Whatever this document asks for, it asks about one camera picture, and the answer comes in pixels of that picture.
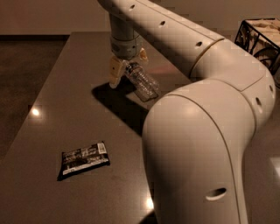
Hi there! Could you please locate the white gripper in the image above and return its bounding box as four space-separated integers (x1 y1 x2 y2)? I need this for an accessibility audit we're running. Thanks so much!
108 36 149 88

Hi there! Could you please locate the clear plastic water bottle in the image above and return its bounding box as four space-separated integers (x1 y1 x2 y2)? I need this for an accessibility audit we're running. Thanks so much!
124 62 159 102

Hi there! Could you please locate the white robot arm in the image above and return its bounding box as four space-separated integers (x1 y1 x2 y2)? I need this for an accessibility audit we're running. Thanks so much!
98 0 276 224

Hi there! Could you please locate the black snack packet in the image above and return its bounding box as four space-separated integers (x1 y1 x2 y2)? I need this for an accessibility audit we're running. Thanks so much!
57 142 110 181

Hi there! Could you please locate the black wire basket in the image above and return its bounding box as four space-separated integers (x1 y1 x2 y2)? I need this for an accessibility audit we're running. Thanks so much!
234 18 280 75

